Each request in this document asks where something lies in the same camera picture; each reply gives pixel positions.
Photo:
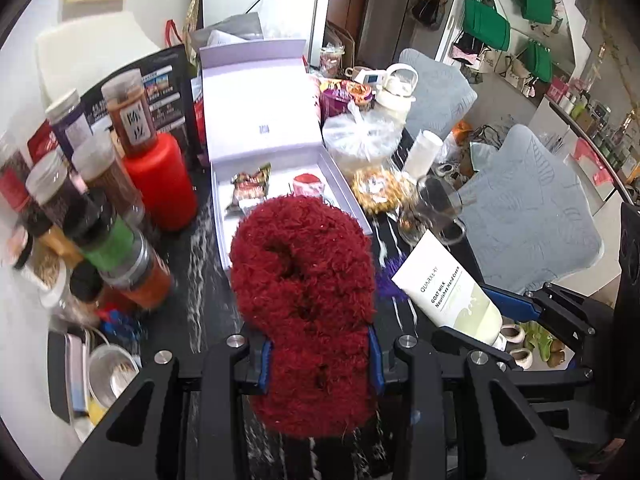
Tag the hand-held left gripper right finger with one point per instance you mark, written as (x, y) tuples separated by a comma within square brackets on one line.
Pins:
[(376, 362)]

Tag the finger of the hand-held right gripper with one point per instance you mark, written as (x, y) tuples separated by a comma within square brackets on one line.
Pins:
[(450, 340), (510, 302)]

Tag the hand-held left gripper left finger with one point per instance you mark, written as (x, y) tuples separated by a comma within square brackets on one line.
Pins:
[(265, 365)]

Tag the white hand cream tube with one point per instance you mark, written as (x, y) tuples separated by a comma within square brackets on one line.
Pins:
[(445, 290)]

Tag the red fluffy scrunchie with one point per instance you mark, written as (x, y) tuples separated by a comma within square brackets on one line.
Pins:
[(305, 310)]

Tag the green red cereal sachet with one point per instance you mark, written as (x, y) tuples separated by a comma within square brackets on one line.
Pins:
[(250, 187)]

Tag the pink pouch with red top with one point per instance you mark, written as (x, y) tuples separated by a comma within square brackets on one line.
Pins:
[(310, 187)]

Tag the white lidded gift box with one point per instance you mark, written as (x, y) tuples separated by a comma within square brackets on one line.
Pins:
[(260, 110)]

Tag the purple tinsel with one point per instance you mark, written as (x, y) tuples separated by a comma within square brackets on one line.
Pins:
[(392, 280)]

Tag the grey chair cushion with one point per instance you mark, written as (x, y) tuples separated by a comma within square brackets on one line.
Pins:
[(530, 210)]

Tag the pink plastic item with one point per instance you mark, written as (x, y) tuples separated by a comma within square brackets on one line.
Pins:
[(595, 160)]

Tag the clear glass cup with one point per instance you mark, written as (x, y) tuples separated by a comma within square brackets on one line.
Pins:
[(435, 210)]

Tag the clear jar with orange contents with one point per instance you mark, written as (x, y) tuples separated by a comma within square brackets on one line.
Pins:
[(147, 280)]

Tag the stainless steel bowl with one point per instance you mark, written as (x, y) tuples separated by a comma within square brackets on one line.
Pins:
[(112, 375)]

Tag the shelf of bottles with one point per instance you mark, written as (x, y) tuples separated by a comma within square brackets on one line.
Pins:
[(595, 110)]

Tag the yellow waffle snack packet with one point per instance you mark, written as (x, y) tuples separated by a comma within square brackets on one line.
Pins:
[(382, 190)]

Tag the green label jar black lid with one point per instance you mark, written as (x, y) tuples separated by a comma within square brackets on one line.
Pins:
[(107, 242)]

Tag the black pink phone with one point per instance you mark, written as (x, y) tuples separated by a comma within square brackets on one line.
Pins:
[(65, 375)]

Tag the red plastic canister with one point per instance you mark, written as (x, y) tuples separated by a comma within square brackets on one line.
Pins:
[(160, 185)]

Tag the clear tied plastic bag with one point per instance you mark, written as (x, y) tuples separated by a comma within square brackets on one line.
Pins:
[(362, 135)]

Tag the grey cushioned chair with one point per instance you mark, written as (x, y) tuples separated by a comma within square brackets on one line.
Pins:
[(435, 90)]

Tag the cream water kettle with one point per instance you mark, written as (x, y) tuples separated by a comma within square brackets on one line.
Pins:
[(395, 92)]

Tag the jar of oats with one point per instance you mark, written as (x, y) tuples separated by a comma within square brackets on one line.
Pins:
[(42, 267)]

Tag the clear jar with brown contents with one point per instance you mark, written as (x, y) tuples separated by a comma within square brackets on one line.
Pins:
[(107, 180)]

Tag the purple instant noodle bowl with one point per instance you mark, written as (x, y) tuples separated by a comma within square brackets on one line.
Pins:
[(345, 100)]

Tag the small white digital clock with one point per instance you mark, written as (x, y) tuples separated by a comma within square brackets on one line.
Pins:
[(370, 80)]

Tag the clear jar with dark contents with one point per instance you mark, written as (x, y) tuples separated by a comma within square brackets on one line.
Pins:
[(55, 190)]

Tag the white mug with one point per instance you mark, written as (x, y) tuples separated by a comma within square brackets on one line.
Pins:
[(352, 72)]

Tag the clear jar with white label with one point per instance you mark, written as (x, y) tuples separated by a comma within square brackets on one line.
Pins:
[(130, 115)]

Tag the black printed stand-up pouch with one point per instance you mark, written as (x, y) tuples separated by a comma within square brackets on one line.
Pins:
[(165, 90)]

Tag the clear snack jar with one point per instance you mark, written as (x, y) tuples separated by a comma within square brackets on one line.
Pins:
[(332, 60)]

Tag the purple label jar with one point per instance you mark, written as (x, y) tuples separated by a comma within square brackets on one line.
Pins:
[(70, 120)]

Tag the red packet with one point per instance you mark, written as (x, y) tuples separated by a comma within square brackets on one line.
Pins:
[(42, 142)]

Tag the grey paper bag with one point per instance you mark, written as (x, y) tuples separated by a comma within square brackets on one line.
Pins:
[(235, 27)]

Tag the white fridge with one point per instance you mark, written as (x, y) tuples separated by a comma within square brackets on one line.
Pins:
[(295, 5)]

